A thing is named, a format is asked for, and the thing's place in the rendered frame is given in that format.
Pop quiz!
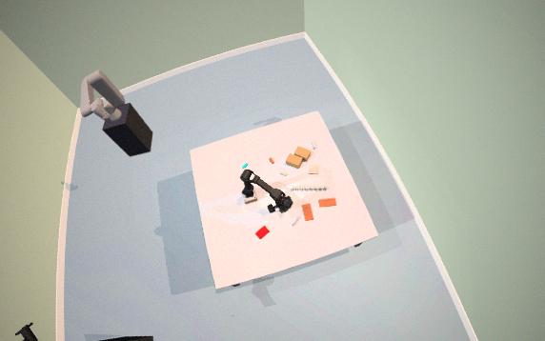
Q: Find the red flat block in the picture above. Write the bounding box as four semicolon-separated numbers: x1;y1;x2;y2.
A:
255;226;270;239

